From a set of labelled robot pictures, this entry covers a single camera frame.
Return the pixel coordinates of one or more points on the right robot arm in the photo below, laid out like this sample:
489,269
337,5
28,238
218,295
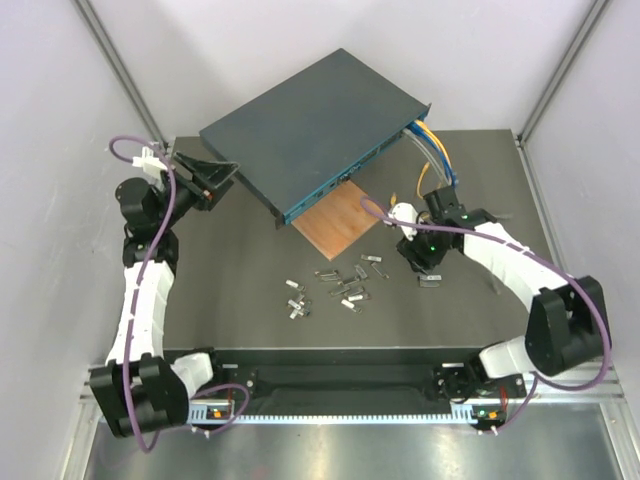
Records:
567,323

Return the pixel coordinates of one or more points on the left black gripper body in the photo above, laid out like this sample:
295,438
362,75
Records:
203,199

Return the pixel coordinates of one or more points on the SFP module pile centre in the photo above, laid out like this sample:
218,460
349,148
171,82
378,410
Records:
353,289

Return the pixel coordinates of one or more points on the silver SFP module top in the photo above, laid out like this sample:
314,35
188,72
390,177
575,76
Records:
371,258

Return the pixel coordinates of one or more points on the dark blue network switch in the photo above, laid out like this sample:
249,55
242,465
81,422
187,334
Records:
301,139

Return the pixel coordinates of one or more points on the perforated cable duct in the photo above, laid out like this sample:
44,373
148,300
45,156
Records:
219,412

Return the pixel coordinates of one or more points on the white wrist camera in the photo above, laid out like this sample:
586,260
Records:
405,212
149,163

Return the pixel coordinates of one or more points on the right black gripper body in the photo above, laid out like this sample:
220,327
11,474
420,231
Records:
426,249

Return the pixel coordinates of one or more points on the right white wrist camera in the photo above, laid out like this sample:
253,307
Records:
405,212

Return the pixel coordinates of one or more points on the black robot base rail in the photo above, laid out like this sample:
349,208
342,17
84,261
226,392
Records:
358,381

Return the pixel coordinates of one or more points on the silver SFP module left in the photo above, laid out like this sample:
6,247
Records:
295,285

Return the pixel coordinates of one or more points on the wooden board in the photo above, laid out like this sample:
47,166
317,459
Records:
336,221

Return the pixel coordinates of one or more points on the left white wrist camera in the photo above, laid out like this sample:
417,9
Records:
149,163

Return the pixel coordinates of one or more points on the black table mat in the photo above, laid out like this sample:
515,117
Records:
230,287

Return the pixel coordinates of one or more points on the SFP module cluster left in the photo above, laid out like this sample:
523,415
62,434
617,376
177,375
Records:
299,307

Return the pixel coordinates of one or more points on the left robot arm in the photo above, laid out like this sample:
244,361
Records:
137,389

